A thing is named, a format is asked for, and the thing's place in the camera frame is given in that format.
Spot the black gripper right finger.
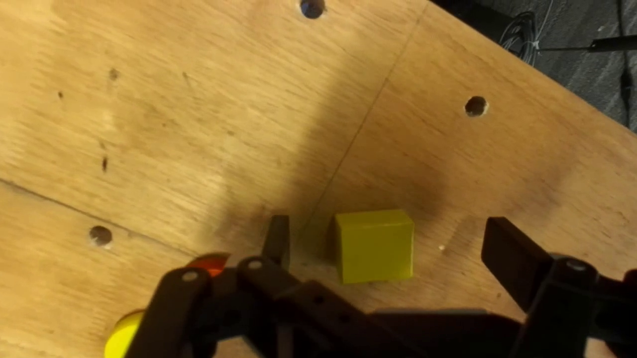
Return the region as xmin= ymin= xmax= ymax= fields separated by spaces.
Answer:
xmin=482 ymin=217 xmax=637 ymax=358

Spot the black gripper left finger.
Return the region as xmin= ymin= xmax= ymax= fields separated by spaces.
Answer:
xmin=126 ymin=215 xmax=412 ymax=358

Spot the yellow round block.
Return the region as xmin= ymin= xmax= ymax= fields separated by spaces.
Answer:
xmin=104 ymin=311 xmax=143 ymax=358

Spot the red round block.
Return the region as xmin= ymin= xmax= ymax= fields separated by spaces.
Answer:
xmin=191 ymin=253 xmax=229 ymax=279

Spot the yellow cube block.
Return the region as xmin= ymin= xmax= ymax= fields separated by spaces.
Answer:
xmin=335 ymin=209 xmax=414 ymax=285

